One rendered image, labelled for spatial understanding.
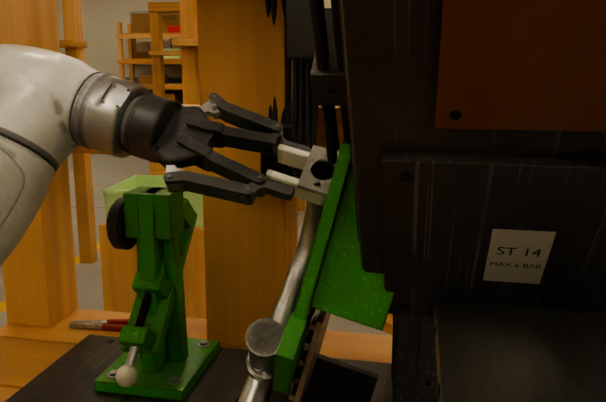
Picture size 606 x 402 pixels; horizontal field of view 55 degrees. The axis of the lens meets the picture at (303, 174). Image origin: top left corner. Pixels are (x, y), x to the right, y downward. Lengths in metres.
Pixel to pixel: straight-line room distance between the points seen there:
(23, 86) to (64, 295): 0.56
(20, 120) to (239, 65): 0.35
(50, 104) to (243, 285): 0.45
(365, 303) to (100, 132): 0.34
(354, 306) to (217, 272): 0.46
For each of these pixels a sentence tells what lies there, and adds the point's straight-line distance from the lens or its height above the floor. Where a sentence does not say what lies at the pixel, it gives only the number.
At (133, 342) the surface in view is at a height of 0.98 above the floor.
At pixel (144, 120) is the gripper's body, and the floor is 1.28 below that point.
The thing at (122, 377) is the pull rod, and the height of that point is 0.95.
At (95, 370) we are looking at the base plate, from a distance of 0.95.
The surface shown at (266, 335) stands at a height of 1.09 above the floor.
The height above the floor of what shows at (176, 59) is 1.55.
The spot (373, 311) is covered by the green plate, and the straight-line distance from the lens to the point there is 0.55.
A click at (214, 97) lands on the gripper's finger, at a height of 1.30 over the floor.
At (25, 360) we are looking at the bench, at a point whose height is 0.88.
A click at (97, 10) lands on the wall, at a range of 11.80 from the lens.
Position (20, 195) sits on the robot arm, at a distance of 0.68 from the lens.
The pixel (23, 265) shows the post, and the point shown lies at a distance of 1.15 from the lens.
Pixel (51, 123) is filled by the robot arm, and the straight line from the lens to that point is 0.69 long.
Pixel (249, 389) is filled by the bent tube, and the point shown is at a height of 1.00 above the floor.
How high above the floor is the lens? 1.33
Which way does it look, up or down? 10 degrees down
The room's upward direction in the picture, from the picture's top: straight up
